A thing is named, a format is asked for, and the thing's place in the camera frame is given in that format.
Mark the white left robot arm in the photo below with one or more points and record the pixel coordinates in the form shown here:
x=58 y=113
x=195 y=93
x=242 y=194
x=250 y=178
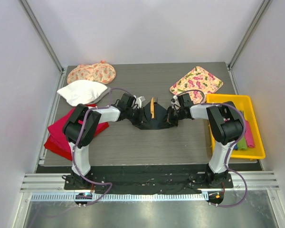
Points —
x=81 y=126

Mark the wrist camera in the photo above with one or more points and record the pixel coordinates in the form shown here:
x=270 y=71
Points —
x=183 y=100
x=131 y=101

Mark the grey cloth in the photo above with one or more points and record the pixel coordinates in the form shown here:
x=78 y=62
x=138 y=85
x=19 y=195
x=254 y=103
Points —
x=104 y=96

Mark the yellow plastic bin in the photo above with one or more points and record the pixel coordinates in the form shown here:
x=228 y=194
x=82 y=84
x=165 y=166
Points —
x=243 y=102

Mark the aluminium front rail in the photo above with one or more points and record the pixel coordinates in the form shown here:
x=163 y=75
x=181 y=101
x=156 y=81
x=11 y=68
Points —
x=50 y=187

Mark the magenta cloth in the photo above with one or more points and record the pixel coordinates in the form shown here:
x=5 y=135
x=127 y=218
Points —
x=59 y=130

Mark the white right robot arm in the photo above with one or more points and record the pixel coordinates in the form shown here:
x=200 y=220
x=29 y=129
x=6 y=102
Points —
x=227 y=126

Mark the floral pattern tray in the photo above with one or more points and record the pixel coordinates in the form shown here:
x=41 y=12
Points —
x=199 y=83

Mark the floral fabric pouch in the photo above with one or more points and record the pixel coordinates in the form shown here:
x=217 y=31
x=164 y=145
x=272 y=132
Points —
x=101 y=72

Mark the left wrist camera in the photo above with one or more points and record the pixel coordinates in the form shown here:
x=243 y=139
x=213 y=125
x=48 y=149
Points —
x=131 y=101

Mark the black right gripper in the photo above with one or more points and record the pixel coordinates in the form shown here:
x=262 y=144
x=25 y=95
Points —
x=169 y=119

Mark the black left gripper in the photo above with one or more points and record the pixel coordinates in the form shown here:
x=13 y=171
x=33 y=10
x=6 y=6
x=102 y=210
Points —
x=140 y=119

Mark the white cloth bag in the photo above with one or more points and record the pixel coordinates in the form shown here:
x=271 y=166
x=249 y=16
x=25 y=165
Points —
x=83 y=92

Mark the dark blue paper napkin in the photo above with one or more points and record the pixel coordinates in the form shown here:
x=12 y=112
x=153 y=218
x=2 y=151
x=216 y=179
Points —
x=159 y=122

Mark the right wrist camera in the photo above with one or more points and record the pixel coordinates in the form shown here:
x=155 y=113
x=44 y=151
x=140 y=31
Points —
x=183 y=100

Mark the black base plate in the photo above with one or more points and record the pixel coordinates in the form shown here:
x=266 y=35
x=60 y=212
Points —
x=145 y=180

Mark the red cloth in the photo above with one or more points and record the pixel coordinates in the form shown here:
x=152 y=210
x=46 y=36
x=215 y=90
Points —
x=54 y=147

